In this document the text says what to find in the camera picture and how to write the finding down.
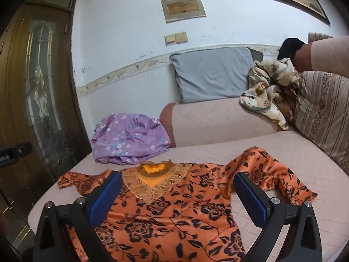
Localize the pink bolster cushion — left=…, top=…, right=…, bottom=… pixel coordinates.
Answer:
left=159, top=97, right=282, bottom=148

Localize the purple floral cloth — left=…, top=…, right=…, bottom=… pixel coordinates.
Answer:
left=91, top=113, right=171, bottom=165

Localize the wooden glazed door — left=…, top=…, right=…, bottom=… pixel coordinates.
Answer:
left=0, top=0, right=93, bottom=262

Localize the beige patterned crumpled cloth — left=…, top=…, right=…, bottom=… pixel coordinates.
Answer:
left=293, top=70, right=349, bottom=175

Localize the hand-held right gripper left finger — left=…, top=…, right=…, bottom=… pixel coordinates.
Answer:
left=32, top=170, right=122, bottom=262

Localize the orange black floral top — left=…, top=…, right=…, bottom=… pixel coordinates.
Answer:
left=57, top=147, right=318, bottom=262

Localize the beige striped cloth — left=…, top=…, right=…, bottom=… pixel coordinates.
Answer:
left=308, top=32, right=334, bottom=43

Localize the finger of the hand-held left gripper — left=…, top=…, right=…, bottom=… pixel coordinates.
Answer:
left=0, top=143, right=33, bottom=169

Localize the pink quilted bed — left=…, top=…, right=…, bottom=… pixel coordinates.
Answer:
left=27, top=129, right=349, bottom=262

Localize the black cloth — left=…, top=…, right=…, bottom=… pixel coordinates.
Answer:
left=277, top=38, right=306, bottom=60

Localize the dark grey cushion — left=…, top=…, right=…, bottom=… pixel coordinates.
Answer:
left=249, top=48, right=264, bottom=62

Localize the beige floral blanket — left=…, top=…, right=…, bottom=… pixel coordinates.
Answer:
left=239, top=58, right=300, bottom=131

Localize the large pink bolster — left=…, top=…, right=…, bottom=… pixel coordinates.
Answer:
left=294, top=36, right=349, bottom=73

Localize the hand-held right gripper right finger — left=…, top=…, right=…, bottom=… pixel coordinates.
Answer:
left=233, top=172, right=323, bottom=262

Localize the framed wall plaque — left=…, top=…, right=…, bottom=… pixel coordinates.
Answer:
left=161, top=0, right=207, bottom=23

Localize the grey cloth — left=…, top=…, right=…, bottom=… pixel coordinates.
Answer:
left=169, top=46, right=258, bottom=104

